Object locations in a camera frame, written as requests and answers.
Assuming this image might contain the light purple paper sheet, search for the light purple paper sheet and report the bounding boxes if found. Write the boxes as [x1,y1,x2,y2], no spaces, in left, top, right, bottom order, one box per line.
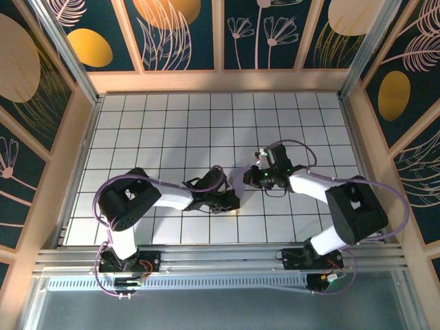
[228,164,254,200]

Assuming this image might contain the black controller module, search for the black controller module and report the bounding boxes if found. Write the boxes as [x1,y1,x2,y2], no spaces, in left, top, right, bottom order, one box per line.
[113,276,144,297]
[307,272,347,294]

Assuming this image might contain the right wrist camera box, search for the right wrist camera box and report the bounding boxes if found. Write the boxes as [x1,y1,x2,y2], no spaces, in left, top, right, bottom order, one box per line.
[254,147,269,171]

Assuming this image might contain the aluminium mounting rail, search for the aluminium mounting rail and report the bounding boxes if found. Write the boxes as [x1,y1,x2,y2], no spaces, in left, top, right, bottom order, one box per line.
[32,242,408,278]

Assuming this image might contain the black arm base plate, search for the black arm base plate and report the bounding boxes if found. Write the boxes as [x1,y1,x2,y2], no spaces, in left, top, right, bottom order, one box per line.
[98,250,162,275]
[280,247,344,271]

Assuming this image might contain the white slotted cable duct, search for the white slotted cable duct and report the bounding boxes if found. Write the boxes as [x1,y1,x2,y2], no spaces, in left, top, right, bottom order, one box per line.
[46,276,310,292]

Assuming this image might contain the aluminium table side rail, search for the aluminium table side rail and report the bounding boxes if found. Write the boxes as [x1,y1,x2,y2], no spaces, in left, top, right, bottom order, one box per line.
[54,96,104,248]
[340,94,393,241]

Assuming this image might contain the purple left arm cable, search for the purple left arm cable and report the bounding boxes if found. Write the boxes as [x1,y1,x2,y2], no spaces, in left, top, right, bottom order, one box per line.
[92,164,228,300]

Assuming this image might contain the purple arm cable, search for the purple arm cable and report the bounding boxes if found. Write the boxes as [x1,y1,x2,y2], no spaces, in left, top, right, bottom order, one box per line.
[267,139,410,296]
[92,164,228,300]

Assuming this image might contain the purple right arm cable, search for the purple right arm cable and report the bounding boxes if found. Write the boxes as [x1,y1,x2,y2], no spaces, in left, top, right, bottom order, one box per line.
[267,139,410,296]

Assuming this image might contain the aluminium corner post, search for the aluminium corner post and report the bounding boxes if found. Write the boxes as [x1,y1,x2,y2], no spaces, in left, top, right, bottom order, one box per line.
[29,0,104,104]
[338,0,405,101]

